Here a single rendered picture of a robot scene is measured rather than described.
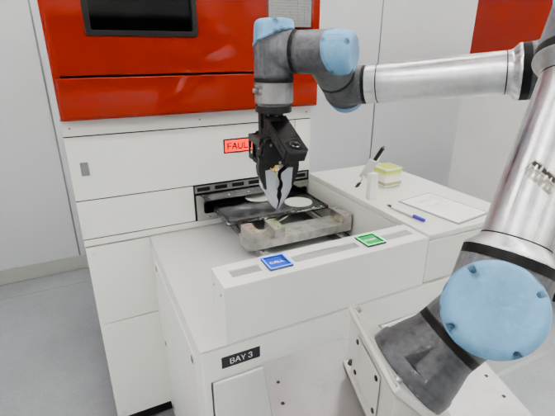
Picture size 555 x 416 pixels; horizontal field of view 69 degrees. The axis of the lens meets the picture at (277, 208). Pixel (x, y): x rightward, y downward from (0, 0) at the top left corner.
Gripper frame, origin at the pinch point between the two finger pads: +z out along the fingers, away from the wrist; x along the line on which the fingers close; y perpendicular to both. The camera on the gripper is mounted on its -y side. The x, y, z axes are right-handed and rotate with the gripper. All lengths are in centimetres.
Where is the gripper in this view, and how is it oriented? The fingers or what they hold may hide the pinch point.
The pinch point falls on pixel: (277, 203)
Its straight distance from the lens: 84.7
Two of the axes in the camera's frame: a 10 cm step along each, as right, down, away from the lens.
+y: -4.3, -3.3, 8.4
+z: 0.0, 9.3, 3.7
